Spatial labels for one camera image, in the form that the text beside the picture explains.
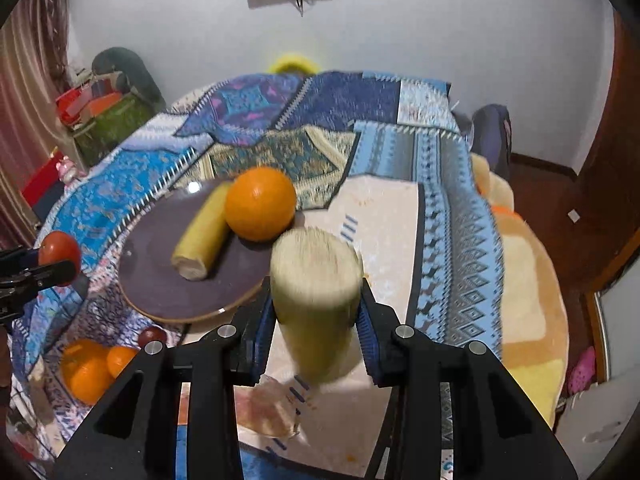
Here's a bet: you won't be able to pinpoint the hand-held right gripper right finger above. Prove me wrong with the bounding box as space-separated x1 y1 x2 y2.
356 280 579 480

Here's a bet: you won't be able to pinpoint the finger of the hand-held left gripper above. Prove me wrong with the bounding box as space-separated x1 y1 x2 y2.
0 245 42 270
0 259 74 306

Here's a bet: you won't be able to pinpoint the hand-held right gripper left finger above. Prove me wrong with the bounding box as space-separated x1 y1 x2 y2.
52 291 275 480

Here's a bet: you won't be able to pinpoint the red tomato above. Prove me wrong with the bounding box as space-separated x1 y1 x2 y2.
38 231 82 287

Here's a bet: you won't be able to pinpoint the yellow banana piece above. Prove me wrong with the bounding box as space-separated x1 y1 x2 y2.
171 182 235 281
269 227 363 386

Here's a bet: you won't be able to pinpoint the round purple plate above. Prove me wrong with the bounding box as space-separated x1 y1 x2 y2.
118 180 281 324

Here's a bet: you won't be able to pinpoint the large orange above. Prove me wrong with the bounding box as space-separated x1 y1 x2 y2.
224 167 298 242

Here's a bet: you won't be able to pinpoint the clear plastic bag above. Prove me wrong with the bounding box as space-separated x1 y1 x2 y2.
236 377 301 442

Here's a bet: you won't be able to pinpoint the red box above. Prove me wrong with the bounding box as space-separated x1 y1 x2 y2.
21 155 68 208

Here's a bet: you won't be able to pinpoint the small orange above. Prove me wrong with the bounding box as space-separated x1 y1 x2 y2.
106 345 140 380
61 338 115 405

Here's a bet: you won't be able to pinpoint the dark red plum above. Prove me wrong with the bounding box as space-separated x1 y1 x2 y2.
138 326 168 350

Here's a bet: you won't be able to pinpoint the striped pink curtain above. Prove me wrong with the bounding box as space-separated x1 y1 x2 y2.
0 0 71 251

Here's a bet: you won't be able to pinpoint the green patterned bag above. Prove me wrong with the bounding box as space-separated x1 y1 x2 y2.
72 96 156 168

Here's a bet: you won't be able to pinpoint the yellow orange fleece blanket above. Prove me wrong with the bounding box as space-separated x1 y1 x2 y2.
470 152 571 431

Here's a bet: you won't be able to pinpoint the blue patchwork blanket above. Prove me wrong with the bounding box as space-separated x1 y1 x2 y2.
9 71 503 480

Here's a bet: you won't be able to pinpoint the grey cushion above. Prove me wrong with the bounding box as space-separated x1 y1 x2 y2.
91 47 166 113

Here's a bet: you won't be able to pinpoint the pink clog shoes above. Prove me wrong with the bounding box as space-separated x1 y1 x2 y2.
567 346 598 398

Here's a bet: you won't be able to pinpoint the white board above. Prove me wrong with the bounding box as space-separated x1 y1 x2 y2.
554 275 640 466

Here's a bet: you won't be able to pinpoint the dark purple chair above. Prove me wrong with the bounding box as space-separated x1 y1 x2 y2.
470 104 513 178

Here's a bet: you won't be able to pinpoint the yellow round object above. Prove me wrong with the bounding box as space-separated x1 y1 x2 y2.
268 51 319 76

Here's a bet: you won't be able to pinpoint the wooden door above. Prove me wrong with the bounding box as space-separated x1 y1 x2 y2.
580 10 640 281

